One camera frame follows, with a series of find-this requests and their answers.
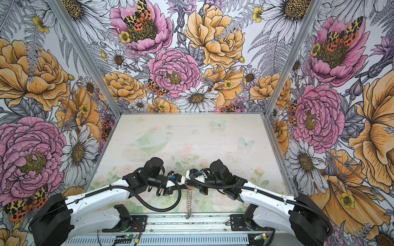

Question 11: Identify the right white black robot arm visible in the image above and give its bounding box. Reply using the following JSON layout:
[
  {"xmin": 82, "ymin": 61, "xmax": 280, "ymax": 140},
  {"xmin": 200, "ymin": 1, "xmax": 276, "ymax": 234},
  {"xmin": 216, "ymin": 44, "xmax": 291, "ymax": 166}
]
[{"xmin": 185, "ymin": 160, "xmax": 333, "ymax": 246}]

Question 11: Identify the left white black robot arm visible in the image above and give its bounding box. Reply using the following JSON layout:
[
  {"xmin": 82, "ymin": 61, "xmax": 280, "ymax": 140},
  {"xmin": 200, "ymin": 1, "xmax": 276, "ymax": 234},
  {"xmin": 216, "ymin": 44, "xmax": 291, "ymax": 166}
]
[{"xmin": 29, "ymin": 157, "xmax": 186, "ymax": 246}]

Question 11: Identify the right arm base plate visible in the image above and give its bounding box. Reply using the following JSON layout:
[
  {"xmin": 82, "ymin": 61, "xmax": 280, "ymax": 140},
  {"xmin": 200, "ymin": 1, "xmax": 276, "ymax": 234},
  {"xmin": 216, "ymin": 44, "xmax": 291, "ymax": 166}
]
[{"xmin": 229, "ymin": 214, "xmax": 266, "ymax": 231}]

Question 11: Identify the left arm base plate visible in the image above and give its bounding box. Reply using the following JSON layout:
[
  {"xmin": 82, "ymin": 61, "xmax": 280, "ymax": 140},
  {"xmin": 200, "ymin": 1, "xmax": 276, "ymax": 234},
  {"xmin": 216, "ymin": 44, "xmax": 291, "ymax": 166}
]
[{"xmin": 102, "ymin": 215, "xmax": 148, "ymax": 233}]

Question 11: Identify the white perforated cable duct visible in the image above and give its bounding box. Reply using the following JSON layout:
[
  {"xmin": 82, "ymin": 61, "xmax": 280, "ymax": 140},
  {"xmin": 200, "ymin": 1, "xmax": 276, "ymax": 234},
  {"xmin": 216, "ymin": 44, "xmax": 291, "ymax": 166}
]
[{"xmin": 63, "ymin": 233, "xmax": 249, "ymax": 246}]

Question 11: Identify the black corrugated cable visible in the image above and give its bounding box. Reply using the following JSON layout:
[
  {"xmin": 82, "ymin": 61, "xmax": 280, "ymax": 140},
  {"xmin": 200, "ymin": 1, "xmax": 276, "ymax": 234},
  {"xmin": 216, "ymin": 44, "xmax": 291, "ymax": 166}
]
[
  {"xmin": 188, "ymin": 172, "xmax": 333, "ymax": 237},
  {"xmin": 29, "ymin": 175, "xmax": 182, "ymax": 231}
]

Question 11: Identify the left black corrugated cable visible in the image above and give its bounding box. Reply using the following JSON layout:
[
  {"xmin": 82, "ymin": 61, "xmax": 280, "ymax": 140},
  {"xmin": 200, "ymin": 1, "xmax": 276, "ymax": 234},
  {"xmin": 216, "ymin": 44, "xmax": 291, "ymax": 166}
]
[{"xmin": 29, "ymin": 175, "xmax": 182, "ymax": 231}]

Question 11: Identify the right black corrugated cable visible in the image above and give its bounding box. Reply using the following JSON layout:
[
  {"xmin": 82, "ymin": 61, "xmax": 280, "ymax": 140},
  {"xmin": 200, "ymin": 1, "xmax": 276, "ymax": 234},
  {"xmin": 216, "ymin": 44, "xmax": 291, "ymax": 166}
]
[{"xmin": 188, "ymin": 172, "xmax": 333, "ymax": 237}]

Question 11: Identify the silver metal keyring plate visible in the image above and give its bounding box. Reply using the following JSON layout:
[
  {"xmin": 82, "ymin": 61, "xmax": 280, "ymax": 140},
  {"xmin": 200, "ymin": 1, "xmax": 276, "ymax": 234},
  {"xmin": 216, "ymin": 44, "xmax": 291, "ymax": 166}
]
[{"xmin": 185, "ymin": 185, "xmax": 192, "ymax": 219}]

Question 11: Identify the aluminium front rail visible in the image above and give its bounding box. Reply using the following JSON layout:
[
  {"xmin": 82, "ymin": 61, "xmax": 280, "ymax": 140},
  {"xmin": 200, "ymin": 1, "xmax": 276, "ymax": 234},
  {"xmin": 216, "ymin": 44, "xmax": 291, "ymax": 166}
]
[{"xmin": 67, "ymin": 210, "xmax": 269, "ymax": 239}]

